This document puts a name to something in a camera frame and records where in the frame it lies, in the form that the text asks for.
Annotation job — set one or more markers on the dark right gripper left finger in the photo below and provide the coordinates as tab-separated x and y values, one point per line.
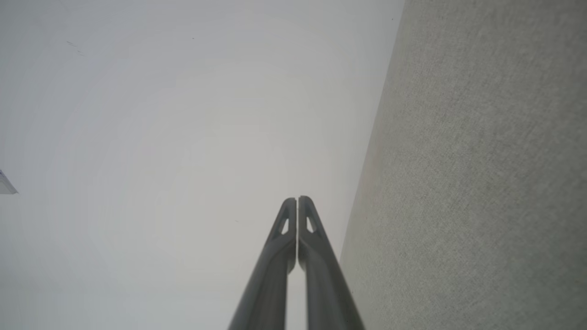
268	293

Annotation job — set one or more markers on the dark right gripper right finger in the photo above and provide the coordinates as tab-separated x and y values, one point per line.
328	298

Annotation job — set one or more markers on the grey fabric sofa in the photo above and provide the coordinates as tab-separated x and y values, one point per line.
481	183

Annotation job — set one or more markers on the small pale wall fixture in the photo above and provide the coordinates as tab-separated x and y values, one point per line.
5	187

